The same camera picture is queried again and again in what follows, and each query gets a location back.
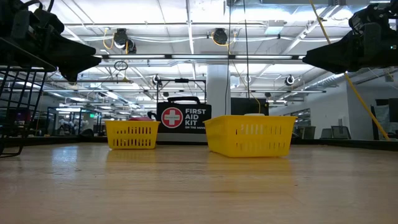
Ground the white building pillar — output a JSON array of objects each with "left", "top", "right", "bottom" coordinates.
[{"left": 206, "top": 63, "right": 231, "bottom": 118}]

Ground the long ceiling light strip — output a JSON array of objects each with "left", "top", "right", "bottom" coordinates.
[{"left": 93, "top": 54, "right": 307, "bottom": 60}]

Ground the black background gantry frame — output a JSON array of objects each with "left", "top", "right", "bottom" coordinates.
[{"left": 156, "top": 77, "right": 207, "bottom": 103}]

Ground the background robot workcell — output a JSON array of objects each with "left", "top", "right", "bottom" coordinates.
[{"left": 46, "top": 105, "right": 102, "bottom": 136}]

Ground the black first aid kit bag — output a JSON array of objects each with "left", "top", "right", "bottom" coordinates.
[{"left": 155, "top": 96, "right": 213, "bottom": 144}]

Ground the grey partition panel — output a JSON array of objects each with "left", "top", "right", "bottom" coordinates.
[{"left": 372, "top": 104, "right": 391, "bottom": 141}]

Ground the thick yellow cable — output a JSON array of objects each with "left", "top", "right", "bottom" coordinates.
[{"left": 309, "top": 0, "right": 391, "bottom": 141}]

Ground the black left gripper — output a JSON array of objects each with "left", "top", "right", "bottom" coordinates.
[{"left": 0, "top": 0, "right": 103, "bottom": 83}]

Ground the yellow plastic basket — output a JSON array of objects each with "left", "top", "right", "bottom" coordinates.
[
  {"left": 104, "top": 119, "right": 160, "bottom": 150},
  {"left": 203, "top": 114, "right": 298, "bottom": 158}
]

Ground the black wire basket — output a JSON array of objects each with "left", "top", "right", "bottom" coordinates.
[{"left": 0, "top": 37, "right": 57, "bottom": 159}]

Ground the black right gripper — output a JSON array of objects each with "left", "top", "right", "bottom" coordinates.
[{"left": 303, "top": 1, "right": 398, "bottom": 74}]

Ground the black hanging cable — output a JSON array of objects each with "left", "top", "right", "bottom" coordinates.
[{"left": 243, "top": 0, "right": 250, "bottom": 100}]

